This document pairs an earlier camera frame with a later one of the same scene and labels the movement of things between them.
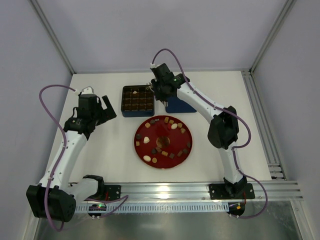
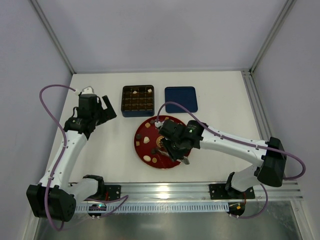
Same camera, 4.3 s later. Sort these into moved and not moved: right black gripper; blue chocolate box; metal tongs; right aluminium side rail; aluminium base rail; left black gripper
Moved: right black gripper; metal tongs
Not moved: left black gripper; blue chocolate box; aluminium base rail; right aluminium side rail
